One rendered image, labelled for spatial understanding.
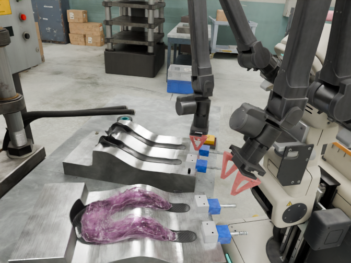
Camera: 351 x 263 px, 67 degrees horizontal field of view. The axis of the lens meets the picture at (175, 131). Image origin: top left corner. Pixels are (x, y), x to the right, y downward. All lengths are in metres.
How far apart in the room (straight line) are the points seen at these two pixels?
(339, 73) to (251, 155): 0.27
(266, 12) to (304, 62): 6.80
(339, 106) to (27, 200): 0.96
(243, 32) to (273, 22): 6.45
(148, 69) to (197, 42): 4.01
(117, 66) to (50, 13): 3.22
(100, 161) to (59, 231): 0.34
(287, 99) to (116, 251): 0.53
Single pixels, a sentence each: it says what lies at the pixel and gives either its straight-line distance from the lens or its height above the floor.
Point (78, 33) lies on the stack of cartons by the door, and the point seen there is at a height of 0.30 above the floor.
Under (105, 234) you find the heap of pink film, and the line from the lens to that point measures 0.75.
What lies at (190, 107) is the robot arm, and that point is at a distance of 0.93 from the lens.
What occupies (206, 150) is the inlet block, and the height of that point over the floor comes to 0.90.
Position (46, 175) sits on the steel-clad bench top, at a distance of 1.13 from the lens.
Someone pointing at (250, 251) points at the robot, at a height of 0.28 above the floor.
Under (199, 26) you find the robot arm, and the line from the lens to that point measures 0.95.
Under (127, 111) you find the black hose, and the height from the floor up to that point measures 0.83.
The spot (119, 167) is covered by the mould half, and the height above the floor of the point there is 0.88.
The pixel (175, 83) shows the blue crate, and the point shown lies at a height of 0.17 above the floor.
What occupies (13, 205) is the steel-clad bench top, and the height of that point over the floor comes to 0.80.
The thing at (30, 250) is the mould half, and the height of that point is 0.91.
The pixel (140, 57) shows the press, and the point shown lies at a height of 0.36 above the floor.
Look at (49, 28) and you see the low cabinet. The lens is 7.93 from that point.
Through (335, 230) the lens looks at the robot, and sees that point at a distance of 1.18.
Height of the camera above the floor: 1.45
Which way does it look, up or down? 28 degrees down
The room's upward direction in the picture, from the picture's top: 4 degrees clockwise
